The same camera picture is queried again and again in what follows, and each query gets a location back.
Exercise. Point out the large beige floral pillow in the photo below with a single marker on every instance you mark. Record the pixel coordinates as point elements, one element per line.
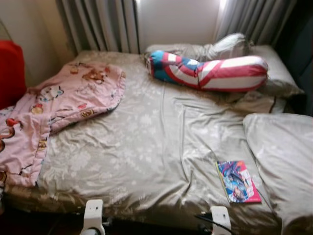
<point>288,156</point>

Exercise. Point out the colourful manga book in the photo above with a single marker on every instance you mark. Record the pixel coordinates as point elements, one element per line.
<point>238,181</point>

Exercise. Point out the pink cartoon print blanket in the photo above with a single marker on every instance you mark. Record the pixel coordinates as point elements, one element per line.
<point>73,93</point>

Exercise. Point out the folded beige cloth dark stripe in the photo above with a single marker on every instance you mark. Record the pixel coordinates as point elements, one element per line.
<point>257,103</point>

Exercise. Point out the dark grey padded headboard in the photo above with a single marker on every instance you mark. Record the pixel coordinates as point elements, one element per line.
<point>303,49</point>

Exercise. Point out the red white blue striped bolster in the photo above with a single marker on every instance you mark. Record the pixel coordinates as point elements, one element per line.
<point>220,71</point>

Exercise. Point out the grey knotted cloth bundle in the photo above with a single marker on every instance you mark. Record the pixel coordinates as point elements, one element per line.
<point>230,46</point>

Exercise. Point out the grey pleated curtain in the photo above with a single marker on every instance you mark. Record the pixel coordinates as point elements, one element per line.
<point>98,24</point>
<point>254,19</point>

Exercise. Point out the bed with beige floral sheet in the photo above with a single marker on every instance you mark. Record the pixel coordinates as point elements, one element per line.
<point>146,137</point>

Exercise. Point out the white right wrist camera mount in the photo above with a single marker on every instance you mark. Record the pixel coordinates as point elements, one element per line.
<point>221,218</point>

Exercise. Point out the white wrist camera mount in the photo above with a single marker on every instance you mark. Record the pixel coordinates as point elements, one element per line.
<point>93,213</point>
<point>221,218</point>

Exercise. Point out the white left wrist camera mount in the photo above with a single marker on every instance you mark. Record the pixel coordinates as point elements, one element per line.
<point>93,213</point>

